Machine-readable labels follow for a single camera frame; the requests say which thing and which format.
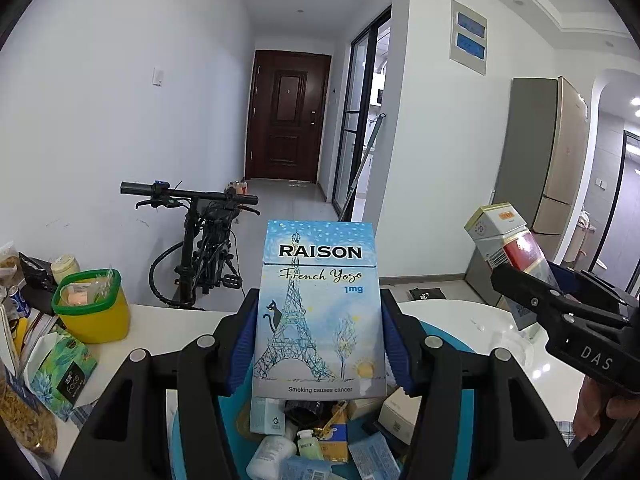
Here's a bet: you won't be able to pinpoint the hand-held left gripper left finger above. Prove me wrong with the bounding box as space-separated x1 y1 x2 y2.
59 287 261 480

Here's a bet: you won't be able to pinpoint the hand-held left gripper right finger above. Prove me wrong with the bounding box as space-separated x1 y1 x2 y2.
380 287 581 480

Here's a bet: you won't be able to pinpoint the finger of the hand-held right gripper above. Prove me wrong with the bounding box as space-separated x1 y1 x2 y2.
547 259 640 319
490 261 632 345

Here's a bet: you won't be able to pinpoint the red and white cigarette carton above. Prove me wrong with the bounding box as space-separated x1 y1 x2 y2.
462 202 563 331

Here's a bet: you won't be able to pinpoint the blue tower-print cigarette carton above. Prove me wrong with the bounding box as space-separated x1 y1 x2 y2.
250 219 388 402

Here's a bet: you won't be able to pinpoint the blue plastic basin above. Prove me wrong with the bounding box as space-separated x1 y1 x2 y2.
167 317 476 480

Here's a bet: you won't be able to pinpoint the blue tissue pack with barcode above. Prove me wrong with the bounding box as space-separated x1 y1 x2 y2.
280 455 333 480

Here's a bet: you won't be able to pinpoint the yellow container green rim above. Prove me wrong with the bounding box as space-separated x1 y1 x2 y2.
51 268 132 345

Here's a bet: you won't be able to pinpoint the person's right hand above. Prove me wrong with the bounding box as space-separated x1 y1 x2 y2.
571 374 640 446

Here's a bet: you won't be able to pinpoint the white small box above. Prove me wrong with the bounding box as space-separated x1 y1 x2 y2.
377 387 425 445

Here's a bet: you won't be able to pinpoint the white slim box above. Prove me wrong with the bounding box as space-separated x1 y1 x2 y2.
249 397 286 436

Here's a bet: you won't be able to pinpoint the blue plaid shirt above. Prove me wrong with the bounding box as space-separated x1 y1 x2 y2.
554 417 576 448

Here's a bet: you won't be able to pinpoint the black small box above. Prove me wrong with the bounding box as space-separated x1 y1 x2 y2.
285 400 333 428

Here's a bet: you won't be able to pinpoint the gold and blue packet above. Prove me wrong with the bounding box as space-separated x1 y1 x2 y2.
315 407 349 463

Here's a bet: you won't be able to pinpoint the black folding bicycle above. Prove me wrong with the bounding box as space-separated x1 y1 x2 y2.
120 180 262 311

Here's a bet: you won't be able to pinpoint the pale blue sachet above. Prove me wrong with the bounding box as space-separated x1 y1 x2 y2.
347 432 401 480

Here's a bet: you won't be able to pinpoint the small white bottle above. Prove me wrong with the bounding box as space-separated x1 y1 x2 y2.
246 434 297 480

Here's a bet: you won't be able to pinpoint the pale green tube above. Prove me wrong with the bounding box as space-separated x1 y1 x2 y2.
296 429 321 458

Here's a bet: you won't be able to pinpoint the gold and grey refrigerator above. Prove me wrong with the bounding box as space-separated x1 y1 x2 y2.
465 76 592 308

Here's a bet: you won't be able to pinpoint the grey mop pole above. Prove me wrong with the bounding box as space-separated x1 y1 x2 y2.
340 112 387 221

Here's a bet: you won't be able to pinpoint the green leaf-print tissue box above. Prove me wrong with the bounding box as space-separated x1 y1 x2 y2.
22 325 98 422

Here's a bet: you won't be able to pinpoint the pale cream jar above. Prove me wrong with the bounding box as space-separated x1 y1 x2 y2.
50 255 81 283

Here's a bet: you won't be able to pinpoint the white paper booklets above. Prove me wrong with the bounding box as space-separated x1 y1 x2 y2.
0 305 57 378

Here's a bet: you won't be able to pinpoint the black foil bag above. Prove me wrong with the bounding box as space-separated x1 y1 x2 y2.
19 252 57 291

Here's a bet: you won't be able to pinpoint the black framed glass sliding door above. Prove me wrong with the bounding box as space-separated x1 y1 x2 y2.
332 5 392 221

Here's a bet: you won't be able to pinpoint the dark brown entrance door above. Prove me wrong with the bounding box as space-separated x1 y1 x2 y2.
245 50 332 184

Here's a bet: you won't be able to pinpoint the blue drink can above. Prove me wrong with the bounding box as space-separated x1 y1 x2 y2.
6 287 30 321

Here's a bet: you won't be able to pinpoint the clear jar of cereal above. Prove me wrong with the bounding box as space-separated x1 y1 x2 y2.
0 360 60 461

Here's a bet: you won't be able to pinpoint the clear bag of snacks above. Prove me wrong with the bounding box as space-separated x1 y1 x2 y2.
0 241 23 306

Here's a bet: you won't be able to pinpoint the grey wall panel blue pictures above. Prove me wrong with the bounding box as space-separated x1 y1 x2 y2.
451 0 488 77

